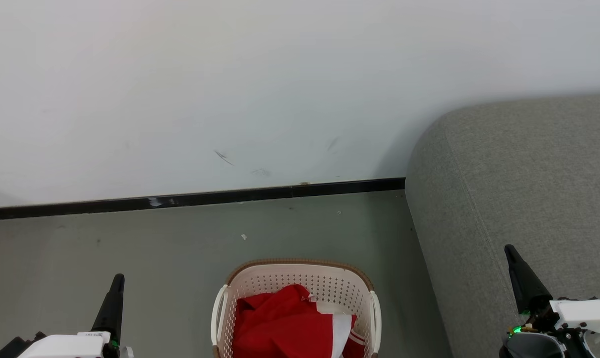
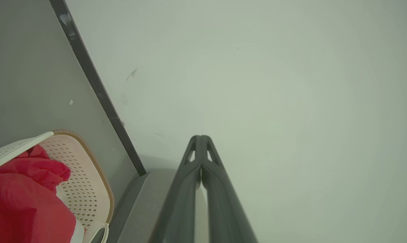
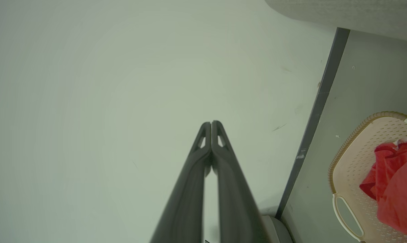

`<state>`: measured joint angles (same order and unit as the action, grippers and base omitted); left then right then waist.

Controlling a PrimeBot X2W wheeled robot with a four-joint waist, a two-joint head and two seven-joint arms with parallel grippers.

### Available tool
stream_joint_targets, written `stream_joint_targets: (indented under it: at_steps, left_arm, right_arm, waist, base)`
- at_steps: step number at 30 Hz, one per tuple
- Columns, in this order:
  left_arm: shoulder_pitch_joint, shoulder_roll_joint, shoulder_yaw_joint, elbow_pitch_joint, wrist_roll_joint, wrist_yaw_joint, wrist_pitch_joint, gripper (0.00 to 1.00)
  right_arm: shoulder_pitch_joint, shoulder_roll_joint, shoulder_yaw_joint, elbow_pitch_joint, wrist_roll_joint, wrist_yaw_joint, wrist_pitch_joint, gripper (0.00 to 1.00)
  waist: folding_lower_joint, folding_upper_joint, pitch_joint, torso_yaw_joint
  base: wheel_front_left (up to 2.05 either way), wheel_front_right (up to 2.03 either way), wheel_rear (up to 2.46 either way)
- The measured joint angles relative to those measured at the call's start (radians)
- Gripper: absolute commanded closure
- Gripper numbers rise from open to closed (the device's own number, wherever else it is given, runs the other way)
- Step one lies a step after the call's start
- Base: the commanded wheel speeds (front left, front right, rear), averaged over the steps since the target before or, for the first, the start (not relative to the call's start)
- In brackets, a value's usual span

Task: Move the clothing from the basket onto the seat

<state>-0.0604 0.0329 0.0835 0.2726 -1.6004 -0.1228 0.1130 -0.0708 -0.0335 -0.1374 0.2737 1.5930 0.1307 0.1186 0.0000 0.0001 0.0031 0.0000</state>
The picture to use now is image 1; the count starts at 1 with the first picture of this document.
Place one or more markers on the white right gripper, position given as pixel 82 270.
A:
pixel 583 313

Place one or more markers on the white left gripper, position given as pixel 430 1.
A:
pixel 71 347

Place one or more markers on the red shorts with white stripe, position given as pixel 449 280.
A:
pixel 280 328

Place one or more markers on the white garment with red trim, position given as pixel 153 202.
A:
pixel 340 330

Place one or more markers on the grey fabric sofa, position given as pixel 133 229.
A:
pixel 503 189

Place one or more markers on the cream perforated laundry basket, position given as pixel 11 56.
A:
pixel 300 278

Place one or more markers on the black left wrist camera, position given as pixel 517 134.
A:
pixel 14 349

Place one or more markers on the black wall baseboard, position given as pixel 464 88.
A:
pixel 180 200

